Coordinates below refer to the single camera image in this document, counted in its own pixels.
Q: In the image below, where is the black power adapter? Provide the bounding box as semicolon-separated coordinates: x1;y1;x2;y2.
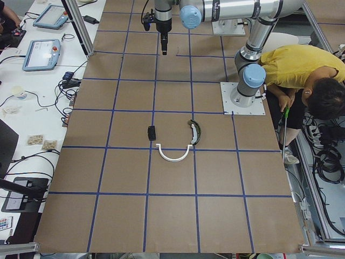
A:
83;15;99;24

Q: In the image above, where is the person in yellow shirt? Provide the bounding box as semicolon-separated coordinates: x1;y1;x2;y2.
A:
258;44;344;165

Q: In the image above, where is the blue teach pendant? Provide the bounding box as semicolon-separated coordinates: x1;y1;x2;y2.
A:
22;39;61;72
33;4;68;30

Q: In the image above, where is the white curved plastic part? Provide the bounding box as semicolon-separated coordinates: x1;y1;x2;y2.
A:
155;144;193;162

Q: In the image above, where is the aluminium frame post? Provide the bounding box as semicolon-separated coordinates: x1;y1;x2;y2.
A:
61;0;94;57

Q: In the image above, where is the black plastic clip part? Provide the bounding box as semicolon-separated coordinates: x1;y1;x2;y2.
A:
148;125;156;141

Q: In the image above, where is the near blue teach pendant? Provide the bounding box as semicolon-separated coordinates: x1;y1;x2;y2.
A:
22;39;61;72

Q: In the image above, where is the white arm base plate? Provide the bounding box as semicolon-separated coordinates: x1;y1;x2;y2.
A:
220;82;266;115

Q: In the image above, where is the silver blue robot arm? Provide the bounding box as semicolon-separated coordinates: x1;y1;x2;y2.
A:
153;0;304;61
231;17;278;107

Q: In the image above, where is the black tablet stand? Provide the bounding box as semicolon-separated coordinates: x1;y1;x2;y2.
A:
1;177;49;213

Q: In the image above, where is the olive curved brake shoe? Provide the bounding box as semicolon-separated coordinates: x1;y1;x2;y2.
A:
188;119;202;146

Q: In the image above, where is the far blue teach pendant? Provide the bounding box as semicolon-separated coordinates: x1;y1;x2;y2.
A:
33;4;68;30

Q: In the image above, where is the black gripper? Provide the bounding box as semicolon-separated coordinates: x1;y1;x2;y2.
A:
156;20;172;56

